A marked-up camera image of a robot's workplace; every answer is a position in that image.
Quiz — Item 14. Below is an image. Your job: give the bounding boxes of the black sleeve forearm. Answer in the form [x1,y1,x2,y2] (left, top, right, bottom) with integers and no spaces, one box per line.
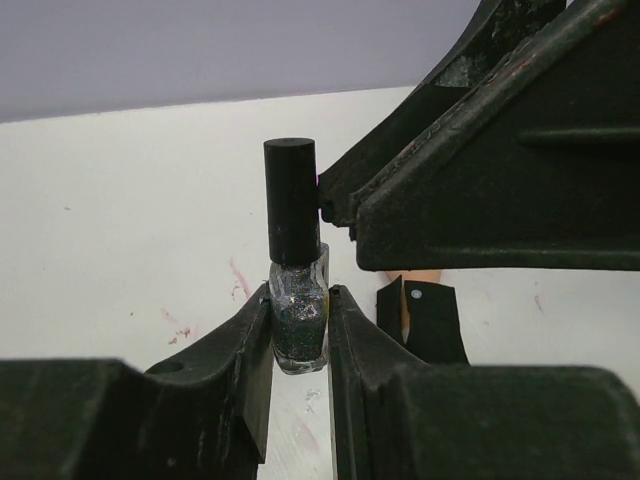
[376,277,469,365]

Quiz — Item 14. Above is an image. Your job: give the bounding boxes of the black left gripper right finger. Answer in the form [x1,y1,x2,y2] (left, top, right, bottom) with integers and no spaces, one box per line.
[328,286,639,479]

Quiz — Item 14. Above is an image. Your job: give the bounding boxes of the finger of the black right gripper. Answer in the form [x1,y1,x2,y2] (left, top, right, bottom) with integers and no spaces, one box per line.
[355,1,639,271]
[317,0,601,241]

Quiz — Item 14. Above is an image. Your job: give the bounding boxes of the glitter nail polish bottle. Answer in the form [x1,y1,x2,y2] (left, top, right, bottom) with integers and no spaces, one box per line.
[269,243,330,375]

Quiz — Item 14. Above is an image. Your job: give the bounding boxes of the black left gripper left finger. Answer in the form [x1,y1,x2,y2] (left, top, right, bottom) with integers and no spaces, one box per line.
[1,287,273,479]

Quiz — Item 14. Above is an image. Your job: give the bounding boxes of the mannequin hand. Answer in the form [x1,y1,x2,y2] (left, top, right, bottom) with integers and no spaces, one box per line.
[385,270,442,283]

